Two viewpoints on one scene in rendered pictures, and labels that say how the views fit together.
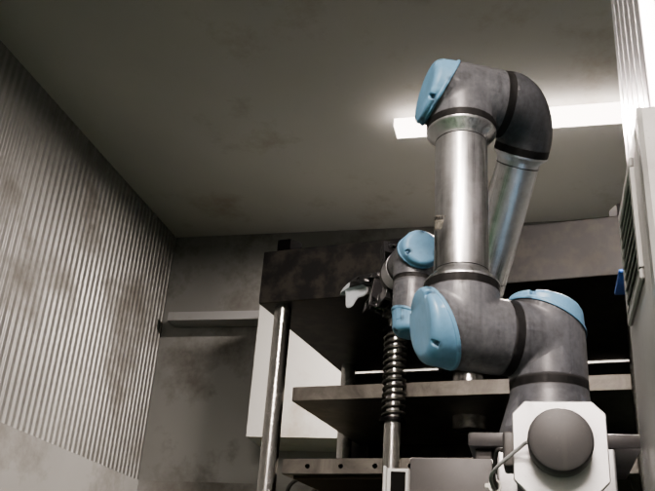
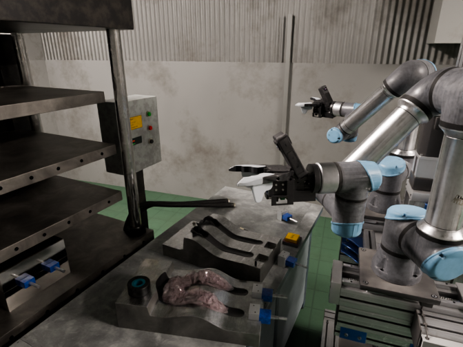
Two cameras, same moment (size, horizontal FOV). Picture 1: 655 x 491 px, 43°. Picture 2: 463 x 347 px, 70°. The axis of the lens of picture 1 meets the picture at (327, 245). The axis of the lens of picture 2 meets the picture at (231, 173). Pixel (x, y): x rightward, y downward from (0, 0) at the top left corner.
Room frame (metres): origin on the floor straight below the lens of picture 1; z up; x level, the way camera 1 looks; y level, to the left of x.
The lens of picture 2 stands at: (1.69, 0.60, 1.72)
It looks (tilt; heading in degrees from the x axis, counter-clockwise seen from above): 21 degrees down; 274
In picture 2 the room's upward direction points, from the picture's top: straight up
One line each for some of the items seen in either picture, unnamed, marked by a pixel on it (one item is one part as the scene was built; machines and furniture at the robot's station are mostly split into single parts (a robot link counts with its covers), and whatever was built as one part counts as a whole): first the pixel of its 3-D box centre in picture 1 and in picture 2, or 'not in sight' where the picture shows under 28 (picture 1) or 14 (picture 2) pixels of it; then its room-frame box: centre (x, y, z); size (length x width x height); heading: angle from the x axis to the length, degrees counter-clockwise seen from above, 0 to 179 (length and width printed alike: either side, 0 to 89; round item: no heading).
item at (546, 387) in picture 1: (550, 416); (397, 257); (1.21, -0.35, 1.09); 0.15 x 0.15 x 0.10
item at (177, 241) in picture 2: not in sight; (221, 242); (1.83, -0.74, 0.87); 0.50 x 0.26 x 0.14; 157
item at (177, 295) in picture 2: not in sight; (196, 287); (1.89, -0.38, 0.90); 0.26 x 0.18 x 0.08; 174
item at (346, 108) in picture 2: not in sight; (353, 111); (1.20, -1.10, 1.43); 0.11 x 0.08 x 0.09; 139
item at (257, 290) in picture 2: not in sight; (269, 295); (1.62, -0.41, 0.85); 0.13 x 0.05 x 0.05; 174
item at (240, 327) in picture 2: not in sight; (196, 297); (1.89, -0.38, 0.85); 0.50 x 0.26 x 0.11; 174
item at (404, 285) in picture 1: (421, 308); (345, 211); (1.45, -0.18, 1.34); 0.11 x 0.08 x 0.11; 101
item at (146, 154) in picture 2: not in sight; (140, 216); (2.39, -1.21, 0.73); 0.30 x 0.22 x 1.47; 67
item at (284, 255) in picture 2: not in sight; (293, 262); (1.50, -0.66, 0.83); 0.13 x 0.05 x 0.05; 150
